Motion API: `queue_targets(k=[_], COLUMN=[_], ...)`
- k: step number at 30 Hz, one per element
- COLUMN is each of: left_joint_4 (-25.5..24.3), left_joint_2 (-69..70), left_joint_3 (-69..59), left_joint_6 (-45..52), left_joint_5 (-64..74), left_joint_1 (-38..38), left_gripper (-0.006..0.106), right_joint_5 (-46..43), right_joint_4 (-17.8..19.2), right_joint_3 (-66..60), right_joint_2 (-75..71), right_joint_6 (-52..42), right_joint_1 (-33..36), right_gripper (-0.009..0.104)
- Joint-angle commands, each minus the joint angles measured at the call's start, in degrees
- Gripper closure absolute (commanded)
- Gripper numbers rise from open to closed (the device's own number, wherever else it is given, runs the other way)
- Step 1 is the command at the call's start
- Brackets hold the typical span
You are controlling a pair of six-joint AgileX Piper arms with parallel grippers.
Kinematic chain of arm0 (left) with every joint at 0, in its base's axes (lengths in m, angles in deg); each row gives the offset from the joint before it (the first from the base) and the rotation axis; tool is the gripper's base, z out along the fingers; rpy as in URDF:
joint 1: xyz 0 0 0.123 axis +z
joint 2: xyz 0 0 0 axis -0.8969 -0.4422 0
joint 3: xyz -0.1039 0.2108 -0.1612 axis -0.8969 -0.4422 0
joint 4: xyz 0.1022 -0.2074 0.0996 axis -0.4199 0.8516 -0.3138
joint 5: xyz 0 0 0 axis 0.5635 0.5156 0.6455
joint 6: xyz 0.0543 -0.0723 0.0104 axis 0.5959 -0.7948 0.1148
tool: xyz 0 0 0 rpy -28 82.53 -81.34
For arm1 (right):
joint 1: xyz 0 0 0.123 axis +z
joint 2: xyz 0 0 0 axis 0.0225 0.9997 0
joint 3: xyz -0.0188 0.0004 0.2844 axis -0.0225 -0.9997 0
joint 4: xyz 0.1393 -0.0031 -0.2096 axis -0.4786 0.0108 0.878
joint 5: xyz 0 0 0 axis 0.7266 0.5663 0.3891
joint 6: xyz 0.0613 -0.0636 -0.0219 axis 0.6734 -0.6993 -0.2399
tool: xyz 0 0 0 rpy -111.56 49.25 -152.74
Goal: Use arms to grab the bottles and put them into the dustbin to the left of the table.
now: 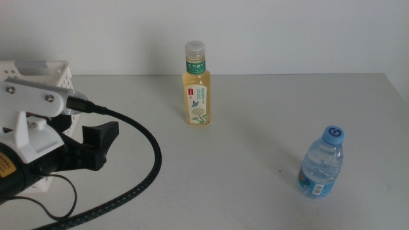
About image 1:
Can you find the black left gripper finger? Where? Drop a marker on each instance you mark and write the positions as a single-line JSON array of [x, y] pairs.
[[60, 123], [99, 137]]

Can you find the yellow tea bottle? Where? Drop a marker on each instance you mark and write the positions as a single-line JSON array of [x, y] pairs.
[[196, 89]]

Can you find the blue cap water bottle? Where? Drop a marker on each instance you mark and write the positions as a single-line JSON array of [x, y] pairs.
[[321, 163]]

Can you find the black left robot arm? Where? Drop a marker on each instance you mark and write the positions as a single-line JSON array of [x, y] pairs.
[[16, 185]]

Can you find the white perforated plastic basket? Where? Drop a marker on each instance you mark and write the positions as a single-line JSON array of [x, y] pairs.
[[62, 72]]

